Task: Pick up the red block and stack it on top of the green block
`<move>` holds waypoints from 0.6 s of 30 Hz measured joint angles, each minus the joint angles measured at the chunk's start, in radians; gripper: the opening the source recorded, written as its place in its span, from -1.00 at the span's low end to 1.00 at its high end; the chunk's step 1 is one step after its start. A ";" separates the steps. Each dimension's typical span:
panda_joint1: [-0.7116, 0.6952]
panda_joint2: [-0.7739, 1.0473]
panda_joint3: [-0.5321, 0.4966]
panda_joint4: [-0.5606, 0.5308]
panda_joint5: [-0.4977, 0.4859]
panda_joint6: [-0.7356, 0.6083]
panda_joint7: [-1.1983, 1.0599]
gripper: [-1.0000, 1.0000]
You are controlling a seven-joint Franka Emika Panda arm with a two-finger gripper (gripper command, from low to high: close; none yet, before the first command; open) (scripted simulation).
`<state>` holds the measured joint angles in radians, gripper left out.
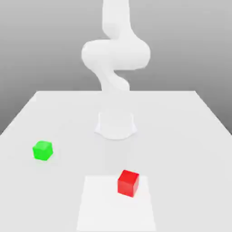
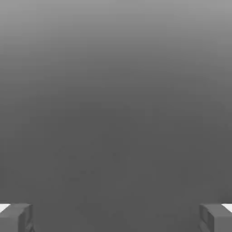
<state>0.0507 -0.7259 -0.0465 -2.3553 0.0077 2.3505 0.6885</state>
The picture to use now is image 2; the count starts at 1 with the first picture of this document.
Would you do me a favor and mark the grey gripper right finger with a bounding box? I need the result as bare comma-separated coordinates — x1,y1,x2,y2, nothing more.
198,203,232,232

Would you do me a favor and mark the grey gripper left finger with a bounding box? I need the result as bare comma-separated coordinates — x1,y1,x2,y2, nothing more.
0,203,35,232

